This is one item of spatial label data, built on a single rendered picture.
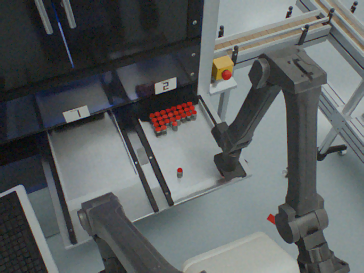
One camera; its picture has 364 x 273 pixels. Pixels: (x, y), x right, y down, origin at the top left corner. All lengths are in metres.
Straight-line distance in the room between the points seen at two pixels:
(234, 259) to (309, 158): 0.26
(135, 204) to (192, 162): 0.26
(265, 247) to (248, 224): 1.47
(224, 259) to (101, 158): 0.77
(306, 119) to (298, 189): 0.17
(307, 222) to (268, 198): 1.43
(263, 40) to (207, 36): 0.46
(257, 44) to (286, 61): 0.97
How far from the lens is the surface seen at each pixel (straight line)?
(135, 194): 1.32
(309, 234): 0.92
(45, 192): 1.77
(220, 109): 2.01
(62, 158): 1.44
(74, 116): 1.37
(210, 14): 1.26
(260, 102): 0.88
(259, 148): 2.50
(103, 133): 1.46
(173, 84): 1.41
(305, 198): 0.87
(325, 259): 0.94
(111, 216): 0.71
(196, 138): 1.43
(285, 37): 1.79
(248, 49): 1.69
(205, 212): 2.24
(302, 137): 0.78
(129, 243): 0.61
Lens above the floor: 2.08
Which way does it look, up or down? 58 degrees down
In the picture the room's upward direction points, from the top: 3 degrees clockwise
